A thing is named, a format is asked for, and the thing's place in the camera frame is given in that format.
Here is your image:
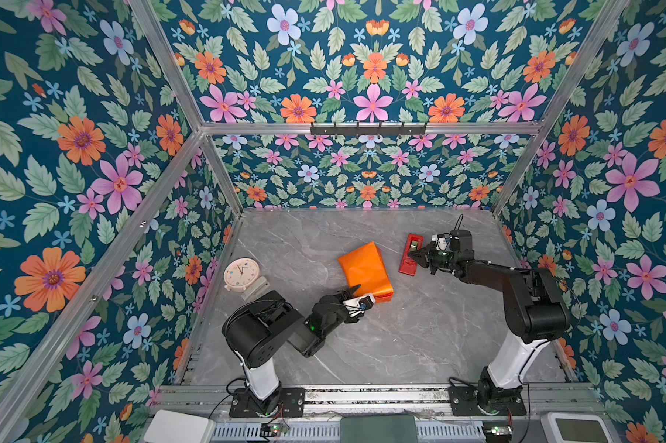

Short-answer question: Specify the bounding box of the round white analog clock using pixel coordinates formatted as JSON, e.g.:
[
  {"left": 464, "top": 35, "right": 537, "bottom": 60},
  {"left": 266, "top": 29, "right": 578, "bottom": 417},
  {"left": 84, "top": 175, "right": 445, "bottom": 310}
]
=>
[{"left": 223, "top": 258, "right": 261, "bottom": 292}]

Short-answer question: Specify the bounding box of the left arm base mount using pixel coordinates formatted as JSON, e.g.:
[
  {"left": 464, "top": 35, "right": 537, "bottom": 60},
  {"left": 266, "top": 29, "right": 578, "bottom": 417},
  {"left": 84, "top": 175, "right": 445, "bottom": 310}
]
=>
[{"left": 229, "top": 387, "right": 306, "bottom": 418}]

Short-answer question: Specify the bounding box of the white box bottom left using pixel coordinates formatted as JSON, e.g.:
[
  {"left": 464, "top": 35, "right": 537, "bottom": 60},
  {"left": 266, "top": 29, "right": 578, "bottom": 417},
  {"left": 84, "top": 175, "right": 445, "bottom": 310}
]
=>
[{"left": 143, "top": 410, "right": 216, "bottom": 443}]

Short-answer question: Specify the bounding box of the green centre box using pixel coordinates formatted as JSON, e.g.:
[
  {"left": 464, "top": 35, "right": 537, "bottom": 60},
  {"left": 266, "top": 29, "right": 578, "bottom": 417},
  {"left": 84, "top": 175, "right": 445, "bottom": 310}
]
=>
[{"left": 340, "top": 415, "right": 419, "bottom": 443}]

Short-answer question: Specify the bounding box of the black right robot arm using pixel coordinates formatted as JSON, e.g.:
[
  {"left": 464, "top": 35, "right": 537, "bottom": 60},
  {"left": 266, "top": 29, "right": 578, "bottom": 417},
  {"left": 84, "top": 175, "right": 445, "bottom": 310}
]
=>
[{"left": 409, "top": 230, "right": 571, "bottom": 411}]

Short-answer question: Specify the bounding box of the red tape dispenser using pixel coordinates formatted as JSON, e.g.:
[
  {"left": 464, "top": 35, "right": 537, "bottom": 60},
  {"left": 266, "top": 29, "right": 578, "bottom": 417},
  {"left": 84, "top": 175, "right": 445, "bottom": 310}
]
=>
[{"left": 399, "top": 234, "right": 423, "bottom": 276}]

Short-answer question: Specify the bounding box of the yellow wrapping paper sheet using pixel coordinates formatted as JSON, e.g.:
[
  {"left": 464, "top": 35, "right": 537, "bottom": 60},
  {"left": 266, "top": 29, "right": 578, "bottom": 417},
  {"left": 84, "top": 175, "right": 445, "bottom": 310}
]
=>
[{"left": 338, "top": 242, "right": 394, "bottom": 303}]

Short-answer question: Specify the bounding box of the white device bottom right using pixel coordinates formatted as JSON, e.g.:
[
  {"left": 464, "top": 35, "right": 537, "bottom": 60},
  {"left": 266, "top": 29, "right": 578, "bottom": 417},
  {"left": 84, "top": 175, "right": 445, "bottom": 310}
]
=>
[{"left": 541, "top": 412, "right": 620, "bottom": 443}]

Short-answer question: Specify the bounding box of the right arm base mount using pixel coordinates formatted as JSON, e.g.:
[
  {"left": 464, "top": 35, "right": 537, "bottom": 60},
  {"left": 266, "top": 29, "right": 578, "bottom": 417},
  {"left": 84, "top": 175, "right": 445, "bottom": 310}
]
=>
[{"left": 447, "top": 382, "right": 527, "bottom": 416}]

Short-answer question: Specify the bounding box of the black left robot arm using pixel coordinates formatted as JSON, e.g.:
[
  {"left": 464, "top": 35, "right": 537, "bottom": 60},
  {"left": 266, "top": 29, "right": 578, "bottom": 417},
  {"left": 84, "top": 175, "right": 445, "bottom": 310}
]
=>
[{"left": 222, "top": 285, "right": 377, "bottom": 407}]

